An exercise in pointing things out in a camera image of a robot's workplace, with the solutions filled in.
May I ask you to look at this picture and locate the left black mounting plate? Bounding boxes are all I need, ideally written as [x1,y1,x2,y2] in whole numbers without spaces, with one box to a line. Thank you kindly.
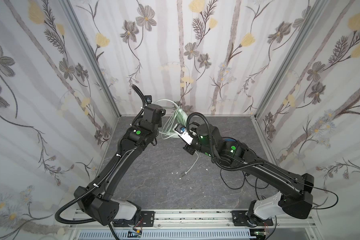
[137,211,156,228]

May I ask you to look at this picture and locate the left black corrugated conduit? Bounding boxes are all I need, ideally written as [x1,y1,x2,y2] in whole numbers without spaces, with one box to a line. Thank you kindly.
[55,85,152,226]

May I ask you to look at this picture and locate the black mounting plate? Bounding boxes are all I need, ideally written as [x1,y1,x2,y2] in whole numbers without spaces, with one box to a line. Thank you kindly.
[137,211,156,228]
[231,211,274,228]

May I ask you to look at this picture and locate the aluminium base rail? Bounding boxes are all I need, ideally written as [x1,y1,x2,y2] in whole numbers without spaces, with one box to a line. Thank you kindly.
[74,209,319,233]

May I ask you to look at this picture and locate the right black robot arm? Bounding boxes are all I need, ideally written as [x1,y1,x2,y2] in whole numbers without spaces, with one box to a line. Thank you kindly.
[174,124,314,227]

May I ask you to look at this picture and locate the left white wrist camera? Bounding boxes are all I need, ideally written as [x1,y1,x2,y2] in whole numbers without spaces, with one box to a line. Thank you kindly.
[144,95,153,105]

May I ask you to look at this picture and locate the white slotted cable duct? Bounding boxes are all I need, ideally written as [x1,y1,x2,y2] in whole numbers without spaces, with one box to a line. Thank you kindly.
[77,229,256,240]

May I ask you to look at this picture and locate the black blue headphones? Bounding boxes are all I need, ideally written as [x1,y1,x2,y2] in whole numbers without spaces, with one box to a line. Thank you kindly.
[223,137,237,142]

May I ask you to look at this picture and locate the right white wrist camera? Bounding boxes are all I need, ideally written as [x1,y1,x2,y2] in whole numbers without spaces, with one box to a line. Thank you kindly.
[174,124,194,145]

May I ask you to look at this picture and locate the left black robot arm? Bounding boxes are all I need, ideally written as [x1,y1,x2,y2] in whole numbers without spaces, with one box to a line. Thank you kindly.
[74,104,166,226]

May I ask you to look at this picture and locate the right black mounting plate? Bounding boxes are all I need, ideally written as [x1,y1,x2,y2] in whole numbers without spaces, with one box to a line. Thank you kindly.
[231,211,274,228]

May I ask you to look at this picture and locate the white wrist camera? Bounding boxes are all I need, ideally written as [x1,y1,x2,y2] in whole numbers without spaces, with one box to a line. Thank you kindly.
[174,124,194,145]
[144,95,153,105]

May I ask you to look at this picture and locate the green white headphones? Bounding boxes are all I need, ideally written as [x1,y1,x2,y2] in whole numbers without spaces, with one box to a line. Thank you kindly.
[154,99,188,140]

